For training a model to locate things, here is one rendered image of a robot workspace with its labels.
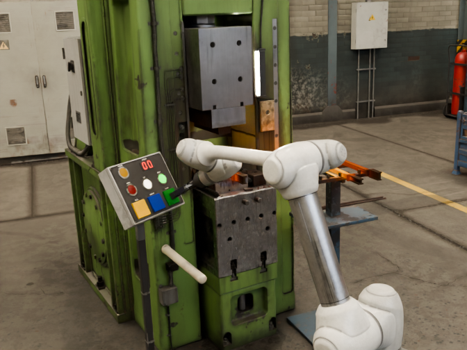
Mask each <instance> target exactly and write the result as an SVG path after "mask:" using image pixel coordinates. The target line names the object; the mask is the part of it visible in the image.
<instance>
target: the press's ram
mask: <svg viewBox="0 0 467 350"><path fill-rule="evenodd" d="M184 38H185V50H186V73H187V85H188V107H189V108H194V109H197V110H202V111H205V110H213V109H221V108H232V107H238V106H248V105H253V81H252V34H251V26H216V27H207V28H184Z"/></svg>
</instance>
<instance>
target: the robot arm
mask: <svg viewBox="0 0 467 350"><path fill-rule="evenodd" d="M176 153H177V157H178V158H179V160H181V161H182V162H183V163H185V164H186V165H188V166H190V167H192V168H195V169H198V170H199V171H198V172H197V173H195V175H194V176H193V179H192V180H190V182H188V183H186V184H184V185H183V186H182V187H178V188H177V190H175V191H173V192H172V193H170V196H171V198H172V199H175V198H177V197H178V196H180V195H182V194H186V191H189V190H191V189H193V188H196V187H199V188H205V187H206V186H210V185H213V184H215V183H217V182H219V181H224V180H226V179H228V178H230V177H232V176H233V175H234V174H236V173H237V172H238V171H239V170H240V168H241V167H242V163H247V164H251V165H258V166H263V176H264V179H265V181H266V182H267V183H268V184H269V185H271V186H272V187H273V188H276V189H277V190H278V191H279V193H280V194H281V195H282V197H283V198H284V199H285V200H288V202H289V204H290V208H291V211H292V214H293V217H294V220H295V224H296V227H297V231H298V233H299V236H300V239H301V243H302V246H303V249H304V253H305V256H306V259H307V262H308V265H309V269H310V271H311V275H312V278H313V282H314V284H315V287H316V291H317V293H318V298H319V300H320V305H319V306H318V309H317V311H316V331H315V333H314V336H313V350H407V349H403V348H402V341H403V336H402V335H403V326H404V312H403V306H402V302H401V299H400V297H399V295H398V293H397V292H396V291H395V290H394V289H393V288H392V287H391V286H389V285H385V284H381V283H375V284H372V285H369V286H368V287H366V288H365V289H364V290H363V291H362V292H361V294H360V295H359V300H358V301H357V300H356V299H354V298H352V297H350V296H349V293H348V291H347V287H346V284H345V280H344V278H343V274H342V271H341V267H340V265H339V262H338V258H337V255H336V252H335V248H334V245H333V242H332V240H331V235H330V233H329V229H328V227H327V223H326V220H325V216H324V213H323V211H322V207H321V205H320V200H319V198H318V194H317V191H318V186H319V184H318V178H319V175H321V174H324V173H325V172H328V171H329V170H330V169H336V168H337V167H339V166H341V165H342V164H343V163H344V162H345V159H346V158H347V151H346V148H345V147H344V145H342V143H340V142H338V141H335V140H307V141H303V142H294V143H291V144H287V145H285V146H282V147H280V148H278V149H276V150H274V151H273V152H272V151H259V150H253V149H243V148H237V147H226V146H215V145H213V144H212V143H211V142H208V141H202V140H194V139H190V138H187V139H183V140H182V141H180V142H179V143H178V145H177V150H176Z"/></svg>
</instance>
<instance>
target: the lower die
mask: <svg viewBox="0 0 467 350"><path fill-rule="evenodd" d="M238 172H240V171H238ZM238 172H237V173H238ZM240 173H241V172H240ZM241 174H244V173H241ZM244 175H246V177H245V182H246V183H247V184H244V185H242V184H240V183H238V182H236V181H233V180H232V177H230V178H228V179H226V180H224V181H219V182H217V183H215V184H213V185H210V186H209V188H211V189H212V190H214V191H216V192H218V193H219V194H224V193H228V192H233V191H237V190H243V188H248V179H247V174H244ZM229 190H230V191H229Z"/></svg>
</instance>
